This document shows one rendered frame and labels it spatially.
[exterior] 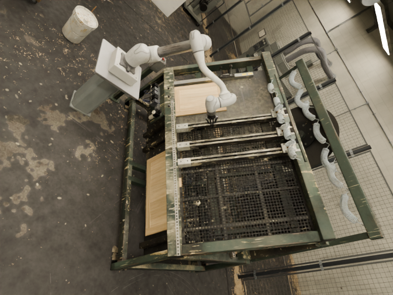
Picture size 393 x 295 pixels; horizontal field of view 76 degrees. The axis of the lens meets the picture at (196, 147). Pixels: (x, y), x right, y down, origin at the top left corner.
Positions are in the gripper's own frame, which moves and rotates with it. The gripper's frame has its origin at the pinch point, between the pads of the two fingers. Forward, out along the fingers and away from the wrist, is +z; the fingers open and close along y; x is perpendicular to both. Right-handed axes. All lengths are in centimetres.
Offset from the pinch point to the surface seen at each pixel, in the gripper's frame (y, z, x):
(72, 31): -154, -34, 141
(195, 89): -13, 7, 60
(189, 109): -21.8, 6.8, 29.8
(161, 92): -53, 6, 60
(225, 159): 8.2, 1.9, -40.3
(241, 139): 27.2, 1.3, -20.6
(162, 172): -60, 41, -28
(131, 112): -101, 42, 67
